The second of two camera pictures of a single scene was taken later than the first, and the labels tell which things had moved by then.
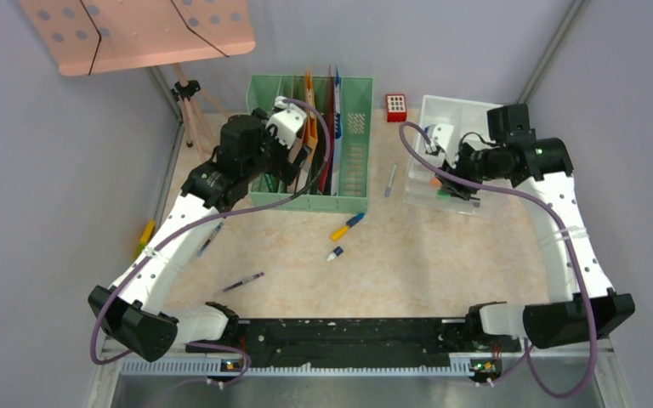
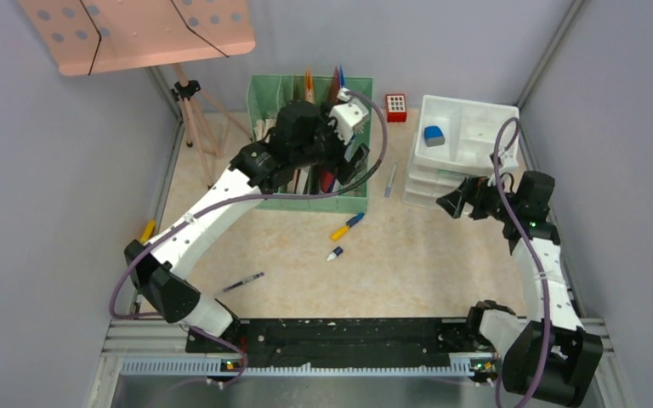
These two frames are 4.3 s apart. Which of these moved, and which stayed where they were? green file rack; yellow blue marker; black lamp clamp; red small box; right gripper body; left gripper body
Moved: left gripper body; right gripper body
Stayed: green file rack; red small box; yellow blue marker; black lamp clamp
